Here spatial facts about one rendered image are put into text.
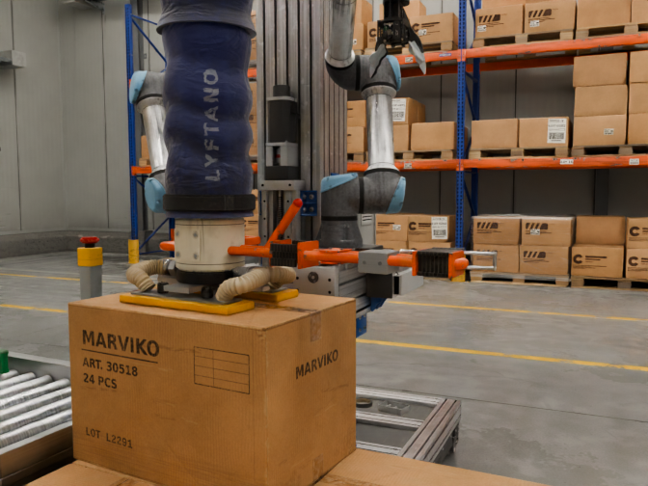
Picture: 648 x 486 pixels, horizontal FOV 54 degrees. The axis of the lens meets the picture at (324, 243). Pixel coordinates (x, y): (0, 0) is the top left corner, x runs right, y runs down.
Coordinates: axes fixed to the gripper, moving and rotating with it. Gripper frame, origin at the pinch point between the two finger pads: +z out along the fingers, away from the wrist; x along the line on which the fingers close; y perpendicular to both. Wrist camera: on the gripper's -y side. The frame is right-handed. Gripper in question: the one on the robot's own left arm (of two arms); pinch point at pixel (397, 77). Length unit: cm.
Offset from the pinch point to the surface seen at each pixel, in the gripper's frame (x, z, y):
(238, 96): -27.2, 8.3, 37.4
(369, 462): 1, 98, 23
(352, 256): 3, 44, 42
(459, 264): 27, 45, 44
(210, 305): -28, 56, 50
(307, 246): -9, 43, 39
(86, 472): -60, 98, 56
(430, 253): 21, 43, 45
